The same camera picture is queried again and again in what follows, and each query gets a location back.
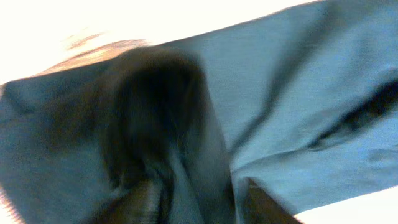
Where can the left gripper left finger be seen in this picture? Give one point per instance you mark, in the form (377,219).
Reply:
(140,205)

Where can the black t-shirt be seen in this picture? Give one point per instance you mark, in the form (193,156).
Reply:
(303,101)

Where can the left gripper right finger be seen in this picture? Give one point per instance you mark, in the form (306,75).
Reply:
(262,208)

